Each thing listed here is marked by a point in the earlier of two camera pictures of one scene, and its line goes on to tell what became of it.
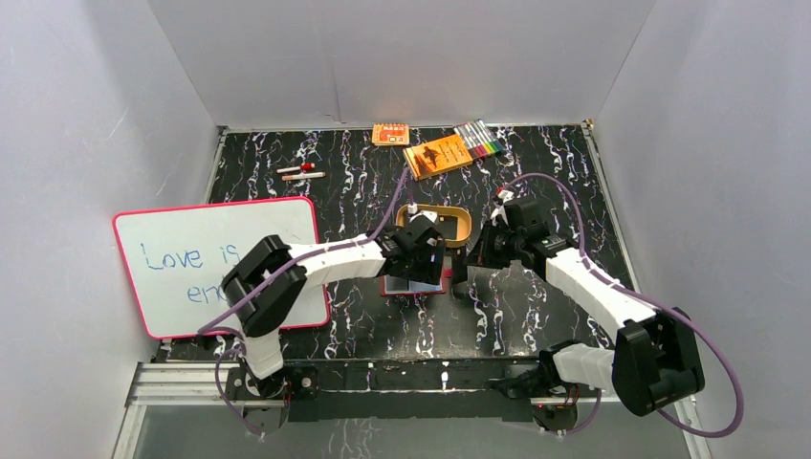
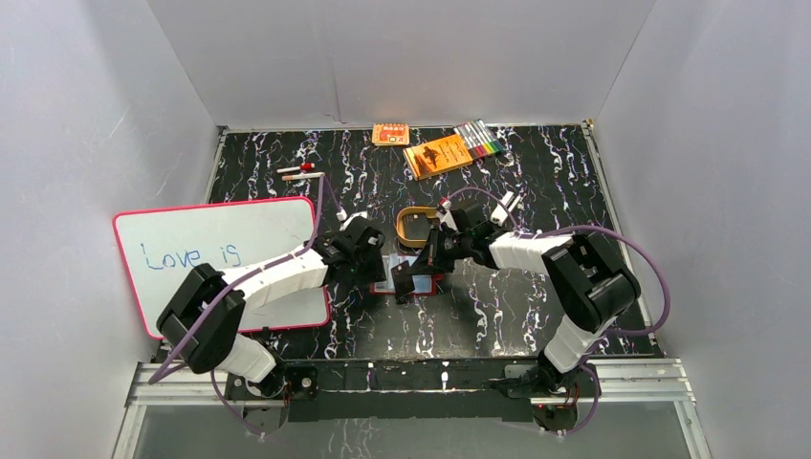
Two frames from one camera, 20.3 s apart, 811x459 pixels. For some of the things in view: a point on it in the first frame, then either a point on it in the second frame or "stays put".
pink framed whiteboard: x=176 y=259 stays put
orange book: x=437 y=157 stays put
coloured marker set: x=478 y=139 stays put
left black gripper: x=432 y=264 → x=370 y=254
